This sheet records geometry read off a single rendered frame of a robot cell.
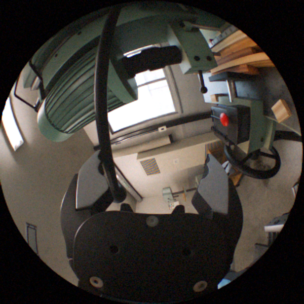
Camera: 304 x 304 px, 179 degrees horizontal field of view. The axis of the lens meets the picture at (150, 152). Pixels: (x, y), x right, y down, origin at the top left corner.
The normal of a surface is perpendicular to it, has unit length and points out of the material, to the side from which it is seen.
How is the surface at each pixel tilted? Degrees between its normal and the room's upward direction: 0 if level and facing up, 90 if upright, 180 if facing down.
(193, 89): 90
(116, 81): 90
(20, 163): 180
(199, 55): 90
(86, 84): 90
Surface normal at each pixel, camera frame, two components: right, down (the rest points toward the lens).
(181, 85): -0.03, 0.60
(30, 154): 0.95, -0.24
